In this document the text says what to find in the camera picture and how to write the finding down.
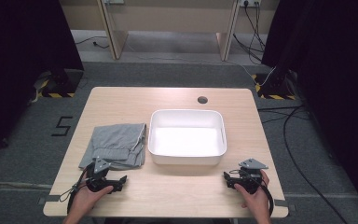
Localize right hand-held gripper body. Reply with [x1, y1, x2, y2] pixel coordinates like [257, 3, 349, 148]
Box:
[233, 158, 269, 196]

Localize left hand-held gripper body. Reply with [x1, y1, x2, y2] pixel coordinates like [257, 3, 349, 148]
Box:
[85, 157, 117, 193]

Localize person's right hand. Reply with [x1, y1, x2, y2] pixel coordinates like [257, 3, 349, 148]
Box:
[233, 169, 272, 218]

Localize person's left hand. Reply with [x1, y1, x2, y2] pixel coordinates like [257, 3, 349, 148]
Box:
[69, 184, 115, 218]

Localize grey folded pants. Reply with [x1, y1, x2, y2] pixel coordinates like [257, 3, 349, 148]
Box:
[78, 122, 147, 171]

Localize white plastic basin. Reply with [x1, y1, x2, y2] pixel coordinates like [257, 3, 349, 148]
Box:
[147, 108, 227, 166]

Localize stand base with hazard tape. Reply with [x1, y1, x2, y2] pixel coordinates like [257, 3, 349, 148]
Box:
[36, 68, 85, 99]
[251, 72, 296, 101]

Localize black curtain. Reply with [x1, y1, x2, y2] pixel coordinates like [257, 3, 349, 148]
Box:
[0, 0, 85, 166]
[260, 0, 358, 216]

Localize white power strip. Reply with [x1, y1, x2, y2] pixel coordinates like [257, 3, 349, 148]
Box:
[239, 0, 262, 7]

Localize left hand-held gripper cable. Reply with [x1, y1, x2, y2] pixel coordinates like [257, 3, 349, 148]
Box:
[59, 166, 95, 215]

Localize long black floor cable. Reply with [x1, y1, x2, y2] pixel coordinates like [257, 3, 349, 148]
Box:
[256, 105, 351, 224]

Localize short black floor cable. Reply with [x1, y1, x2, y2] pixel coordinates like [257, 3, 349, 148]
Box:
[74, 35, 110, 50]

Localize bundle of black plug cables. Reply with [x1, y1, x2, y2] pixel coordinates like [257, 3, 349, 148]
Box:
[232, 1, 267, 64]

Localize wooden desk frame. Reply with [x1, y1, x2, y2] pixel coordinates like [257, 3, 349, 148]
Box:
[96, 0, 241, 62]

